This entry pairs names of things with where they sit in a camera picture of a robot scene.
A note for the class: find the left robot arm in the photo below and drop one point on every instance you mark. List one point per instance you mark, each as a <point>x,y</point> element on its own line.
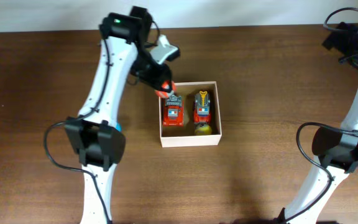
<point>95,135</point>

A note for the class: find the blue toy ball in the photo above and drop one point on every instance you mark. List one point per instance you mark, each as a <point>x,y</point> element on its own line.
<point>118,127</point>

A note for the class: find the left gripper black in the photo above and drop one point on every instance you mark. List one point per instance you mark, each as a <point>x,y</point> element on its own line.
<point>167,75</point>

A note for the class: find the red fire truck yellow nozzle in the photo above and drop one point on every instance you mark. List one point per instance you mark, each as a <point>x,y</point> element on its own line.
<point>201,109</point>

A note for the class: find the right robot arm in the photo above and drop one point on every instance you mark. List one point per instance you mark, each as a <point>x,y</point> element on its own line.
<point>335,157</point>

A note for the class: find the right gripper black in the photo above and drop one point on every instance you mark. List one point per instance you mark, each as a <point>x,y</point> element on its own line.
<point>338,39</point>

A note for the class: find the red fire truck grey top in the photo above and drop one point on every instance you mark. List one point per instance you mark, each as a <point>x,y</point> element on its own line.
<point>173,111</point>

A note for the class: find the orange toy ball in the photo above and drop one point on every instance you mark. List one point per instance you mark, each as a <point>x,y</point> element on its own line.
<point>167,90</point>

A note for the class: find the yellow toy ball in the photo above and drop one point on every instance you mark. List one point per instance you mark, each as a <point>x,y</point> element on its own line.
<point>202,129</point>

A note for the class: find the cardboard box container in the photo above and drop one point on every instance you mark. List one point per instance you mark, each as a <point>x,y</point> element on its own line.
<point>184,136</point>

